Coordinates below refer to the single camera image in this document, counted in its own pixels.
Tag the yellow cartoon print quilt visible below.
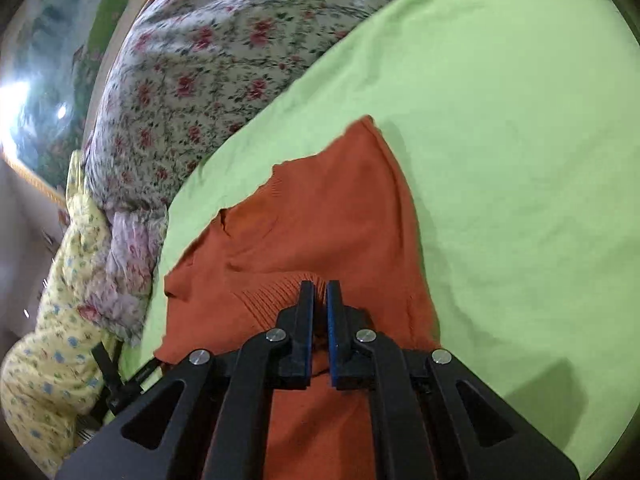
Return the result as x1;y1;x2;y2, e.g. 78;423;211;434
0;150;123;478

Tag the floral patterned pillow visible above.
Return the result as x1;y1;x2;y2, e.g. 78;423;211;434
82;0;468;211

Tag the gold framed landscape painting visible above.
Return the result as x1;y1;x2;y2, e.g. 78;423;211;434
0;0;193;208

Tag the pink ruffled cloth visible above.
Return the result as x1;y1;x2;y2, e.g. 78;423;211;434
80;207;168;348

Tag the orange knit sweater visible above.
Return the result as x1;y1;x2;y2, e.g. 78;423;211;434
155;115;441;480

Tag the light green bed sheet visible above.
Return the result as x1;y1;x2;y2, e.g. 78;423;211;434
120;0;640;480

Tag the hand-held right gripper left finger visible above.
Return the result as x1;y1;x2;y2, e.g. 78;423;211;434
54;280;316;480

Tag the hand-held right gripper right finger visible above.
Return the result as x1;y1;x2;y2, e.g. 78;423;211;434
326;280;581;480

